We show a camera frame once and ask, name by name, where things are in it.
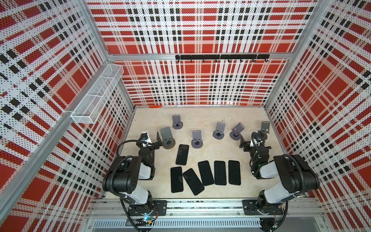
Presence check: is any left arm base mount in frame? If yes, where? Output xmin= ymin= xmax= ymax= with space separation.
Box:
xmin=119 ymin=191 xmax=168 ymax=232

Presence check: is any blue-edged phone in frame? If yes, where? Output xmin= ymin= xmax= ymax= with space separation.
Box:
xmin=198 ymin=160 xmax=214 ymax=186

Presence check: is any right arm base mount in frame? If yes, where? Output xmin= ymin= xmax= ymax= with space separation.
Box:
xmin=242 ymin=190 xmax=292 ymax=232

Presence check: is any wooden-base phone stand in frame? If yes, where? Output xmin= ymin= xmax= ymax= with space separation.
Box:
xmin=160 ymin=127 xmax=175 ymax=149

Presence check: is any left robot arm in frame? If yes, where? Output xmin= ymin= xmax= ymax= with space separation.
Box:
xmin=102 ymin=132 xmax=162 ymax=209

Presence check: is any grey centre phone stand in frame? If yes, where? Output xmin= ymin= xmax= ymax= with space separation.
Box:
xmin=191 ymin=130 xmax=203 ymax=149

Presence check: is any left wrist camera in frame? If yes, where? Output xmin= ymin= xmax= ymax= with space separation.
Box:
xmin=139 ymin=132 xmax=152 ymax=147

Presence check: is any dark grey far-right phone stand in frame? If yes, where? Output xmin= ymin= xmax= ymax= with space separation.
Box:
xmin=258 ymin=121 xmax=270 ymax=141

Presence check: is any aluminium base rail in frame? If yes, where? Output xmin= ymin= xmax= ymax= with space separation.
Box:
xmin=82 ymin=198 xmax=331 ymax=232

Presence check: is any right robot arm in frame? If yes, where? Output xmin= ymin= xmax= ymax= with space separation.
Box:
xmin=239 ymin=132 xmax=320 ymax=209

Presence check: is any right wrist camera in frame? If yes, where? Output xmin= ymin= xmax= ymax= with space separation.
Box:
xmin=250 ymin=131 xmax=264 ymax=147

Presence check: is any black phone with white sticker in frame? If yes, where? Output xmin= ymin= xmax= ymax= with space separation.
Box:
xmin=183 ymin=168 xmax=205 ymax=196

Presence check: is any black hook rail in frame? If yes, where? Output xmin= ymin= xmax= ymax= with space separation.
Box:
xmin=175 ymin=54 xmax=270 ymax=61

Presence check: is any white wire mesh basket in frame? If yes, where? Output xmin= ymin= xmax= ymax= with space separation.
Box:
xmin=71 ymin=64 xmax=123 ymax=124

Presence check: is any grey stand of blue phone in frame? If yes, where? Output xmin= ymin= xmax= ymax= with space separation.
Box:
xmin=230 ymin=122 xmax=244 ymax=141

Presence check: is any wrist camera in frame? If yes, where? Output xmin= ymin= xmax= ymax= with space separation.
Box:
xmin=139 ymin=132 xmax=152 ymax=147
xmin=250 ymin=131 xmax=264 ymax=147

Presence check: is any black phone with pink edge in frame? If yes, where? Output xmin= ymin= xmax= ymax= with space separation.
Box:
xmin=214 ymin=160 xmax=227 ymax=186

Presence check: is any grey stand at back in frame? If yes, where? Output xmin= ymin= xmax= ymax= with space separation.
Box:
xmin=172 ymin=115 xmax=183 ymax=130

